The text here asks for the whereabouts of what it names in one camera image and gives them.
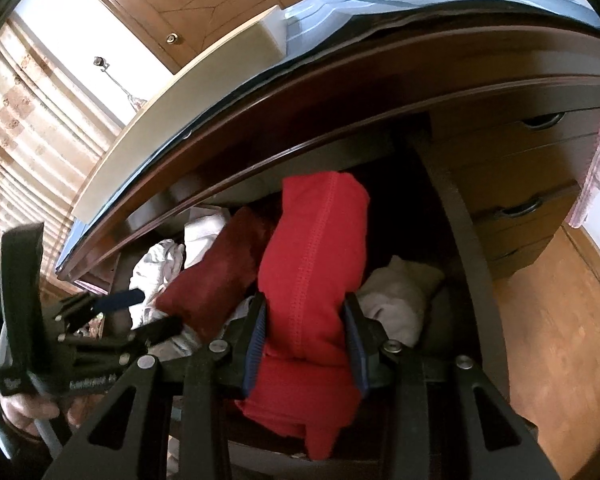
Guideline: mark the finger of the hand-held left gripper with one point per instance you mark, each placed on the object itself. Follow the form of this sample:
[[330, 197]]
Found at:
[[155, 332], [122, 300]]

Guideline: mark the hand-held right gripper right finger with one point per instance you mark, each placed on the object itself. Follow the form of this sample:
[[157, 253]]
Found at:
[[354, 345]]

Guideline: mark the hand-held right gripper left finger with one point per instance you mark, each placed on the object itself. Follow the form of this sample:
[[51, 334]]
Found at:
[[257, 340]]

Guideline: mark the pale pink underwear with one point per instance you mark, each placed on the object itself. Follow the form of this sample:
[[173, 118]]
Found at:
[[400, 295]]

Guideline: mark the dark red grey-banded underwear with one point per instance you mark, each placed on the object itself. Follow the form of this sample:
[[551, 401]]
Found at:
[[210, 270]]

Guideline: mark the bright red underwear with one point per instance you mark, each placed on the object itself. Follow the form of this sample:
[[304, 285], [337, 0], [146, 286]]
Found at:
[[310, 260]]

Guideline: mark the dark wooden drawer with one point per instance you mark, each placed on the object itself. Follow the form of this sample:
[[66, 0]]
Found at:
[[460, 260]]

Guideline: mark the white wooden tray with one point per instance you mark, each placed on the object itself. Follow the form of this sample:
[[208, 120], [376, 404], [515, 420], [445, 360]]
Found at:
[[180, 110]]

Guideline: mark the white underwear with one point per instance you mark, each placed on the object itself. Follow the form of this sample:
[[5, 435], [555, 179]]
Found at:
[[155, 270]]

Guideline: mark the desk side drawer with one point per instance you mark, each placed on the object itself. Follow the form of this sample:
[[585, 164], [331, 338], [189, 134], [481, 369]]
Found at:
[[525, 235], [520, 160]]

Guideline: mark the person's left hand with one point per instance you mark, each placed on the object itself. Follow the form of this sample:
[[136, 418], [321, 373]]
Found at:
[[22, 410]]

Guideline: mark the dark grey cloth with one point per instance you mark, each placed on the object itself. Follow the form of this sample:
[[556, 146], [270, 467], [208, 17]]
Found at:
[[442, 320]]

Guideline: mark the beige patterned curtain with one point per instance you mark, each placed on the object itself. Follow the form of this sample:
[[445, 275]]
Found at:
[[30, 135]]

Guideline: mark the dark wooden desk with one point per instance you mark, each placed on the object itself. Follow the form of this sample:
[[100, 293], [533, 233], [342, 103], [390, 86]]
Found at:
[[330, 105]]

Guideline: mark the brass door knob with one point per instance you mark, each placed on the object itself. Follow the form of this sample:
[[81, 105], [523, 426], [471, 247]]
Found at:
[[171, 38]]

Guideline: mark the pink hanging cloth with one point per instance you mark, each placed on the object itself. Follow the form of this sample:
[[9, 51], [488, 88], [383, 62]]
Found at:
[[597, 170]]

